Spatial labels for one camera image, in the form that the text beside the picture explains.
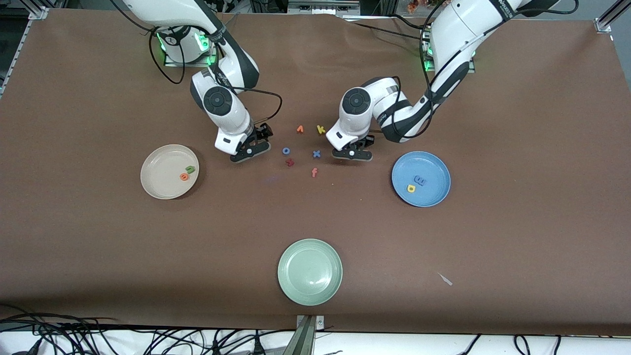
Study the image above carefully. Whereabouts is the blue plate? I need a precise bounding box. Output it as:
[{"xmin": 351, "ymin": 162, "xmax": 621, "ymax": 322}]
[{"xmin": 391, "ymin": 151, "xmax": 452, "ymax": 208}]

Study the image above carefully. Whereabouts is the beige brown plate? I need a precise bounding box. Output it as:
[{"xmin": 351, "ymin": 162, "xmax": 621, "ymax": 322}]
[{"xmin": 140, "ymin": 144, "xmax": 200, "ymax": 200}]

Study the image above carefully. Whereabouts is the metal equipment rack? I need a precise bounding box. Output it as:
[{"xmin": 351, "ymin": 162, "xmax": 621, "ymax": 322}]
[{"xmin": 249, "ymin": 0, "xmax": 385, "ymax": 15}]

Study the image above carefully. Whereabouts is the pale green plate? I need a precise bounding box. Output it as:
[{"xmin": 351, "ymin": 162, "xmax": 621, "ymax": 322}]
[{"xmin": 277, "ymin": 239, "xmax": 344, "ymax": 307}]

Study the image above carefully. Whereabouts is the brown table cover sheet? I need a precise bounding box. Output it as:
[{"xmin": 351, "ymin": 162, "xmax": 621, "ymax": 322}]
[{"xmin": 0, "ymin": 9, "xmax": 631, "ymax": 337}]

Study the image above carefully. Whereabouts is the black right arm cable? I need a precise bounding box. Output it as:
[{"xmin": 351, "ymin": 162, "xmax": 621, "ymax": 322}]
[{"xmin": 148, "ymin": 25, "xmax": 283, "ymax": 125}]

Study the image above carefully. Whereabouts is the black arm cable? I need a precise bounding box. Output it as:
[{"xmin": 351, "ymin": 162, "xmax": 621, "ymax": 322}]
[
  {"xmin": 148, "ymin": 25, "xmax": 283, "ymax": 125},
  {"xmin": 377, "ymin": 0, "xmax": 578, "ymax": 140}
]

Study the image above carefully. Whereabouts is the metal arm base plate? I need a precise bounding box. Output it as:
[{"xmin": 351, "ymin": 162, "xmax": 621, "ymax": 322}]
[
  {"xmin": 421, "ymin": 27, "xmax": 476, "ymax": 73},
  {"xmin": 164, "ymin": 30, "xmax": 218, "ymax": 68}
]

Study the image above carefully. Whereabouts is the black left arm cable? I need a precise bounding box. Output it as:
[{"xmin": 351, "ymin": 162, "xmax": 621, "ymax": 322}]
[{"xmin": 377, "ymin": 0, "xmax": 578, "ymax": 140}]

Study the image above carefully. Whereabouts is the black cable on table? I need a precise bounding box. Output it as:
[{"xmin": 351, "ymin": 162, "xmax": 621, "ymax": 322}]
[{"xmin": 340, "ymin": 15, "xmax": 432, "ymax": 47}]

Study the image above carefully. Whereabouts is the metal camera stand bracket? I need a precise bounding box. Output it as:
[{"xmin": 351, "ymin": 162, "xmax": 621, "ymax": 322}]
[{"xmin": 295, "ymin": 315, "xmax": 326, "ymax": 355}]

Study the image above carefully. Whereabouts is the aluminium frame profile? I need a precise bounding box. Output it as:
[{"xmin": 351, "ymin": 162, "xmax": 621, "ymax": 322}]
[
  {"xmin": 594, "ymin": 0, "xmax": 631, "ymax": 34},
  {"xmin": 27, "ymin": 0, "xmax": 50, "ymax": 20}
]

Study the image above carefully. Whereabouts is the black cable tangle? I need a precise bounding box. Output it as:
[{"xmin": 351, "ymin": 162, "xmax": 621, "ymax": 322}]
[{"xmin": 0, "ymin": 303, "xmax": 296, "ymax": 355}]

